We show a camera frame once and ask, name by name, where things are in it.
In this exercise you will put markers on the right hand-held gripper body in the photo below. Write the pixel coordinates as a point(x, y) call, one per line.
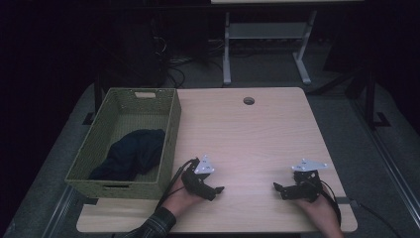
point(305, 186)

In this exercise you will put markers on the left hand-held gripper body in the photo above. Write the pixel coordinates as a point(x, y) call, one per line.
point(193, 178)

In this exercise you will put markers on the dark blue garment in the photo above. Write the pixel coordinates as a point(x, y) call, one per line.
point(132, 155)

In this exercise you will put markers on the green woven basket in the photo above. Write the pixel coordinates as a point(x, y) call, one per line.
point(99, 145)

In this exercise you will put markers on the person's left hand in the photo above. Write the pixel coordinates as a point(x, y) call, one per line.
point(180, 200)

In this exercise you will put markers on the person's right hand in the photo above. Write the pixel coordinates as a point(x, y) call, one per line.
point(318, 211)

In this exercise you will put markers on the grey table clamp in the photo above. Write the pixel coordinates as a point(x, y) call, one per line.
point(346, 200)

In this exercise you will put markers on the black stand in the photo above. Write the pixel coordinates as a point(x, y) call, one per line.
point(369, 99)

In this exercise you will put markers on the grey metal stand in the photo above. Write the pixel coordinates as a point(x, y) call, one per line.
point(267, 31)

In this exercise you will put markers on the aluminium rail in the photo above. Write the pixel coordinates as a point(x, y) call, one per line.
point(59, 211)
point(389, 165)

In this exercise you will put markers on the black post with foot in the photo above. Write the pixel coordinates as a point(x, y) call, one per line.
point(95, 99)

